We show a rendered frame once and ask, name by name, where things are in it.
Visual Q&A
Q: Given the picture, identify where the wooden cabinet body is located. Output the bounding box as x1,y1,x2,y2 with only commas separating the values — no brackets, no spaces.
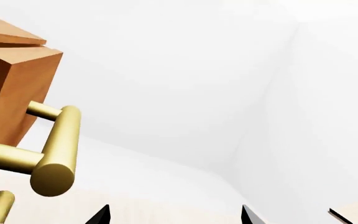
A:
0,10,48,49

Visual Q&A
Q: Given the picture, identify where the wooden cabinet drawer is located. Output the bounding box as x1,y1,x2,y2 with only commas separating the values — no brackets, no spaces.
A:
0,44,64,196

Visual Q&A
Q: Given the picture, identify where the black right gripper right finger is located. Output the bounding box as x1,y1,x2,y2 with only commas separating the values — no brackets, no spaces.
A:
241,203,269,224

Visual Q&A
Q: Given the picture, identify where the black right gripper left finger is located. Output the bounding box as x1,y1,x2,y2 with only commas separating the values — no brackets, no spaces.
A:
85,203,111,224

